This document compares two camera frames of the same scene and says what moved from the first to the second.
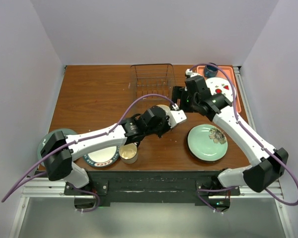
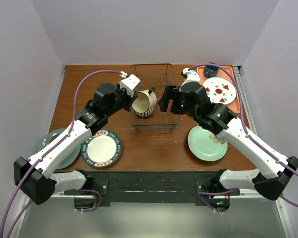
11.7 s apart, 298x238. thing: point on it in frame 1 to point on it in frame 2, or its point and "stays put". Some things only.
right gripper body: (186, 100) stays put
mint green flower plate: (207, 142) stays put
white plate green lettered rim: (102, 157) stays put
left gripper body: (163, 128) to (122, 98)
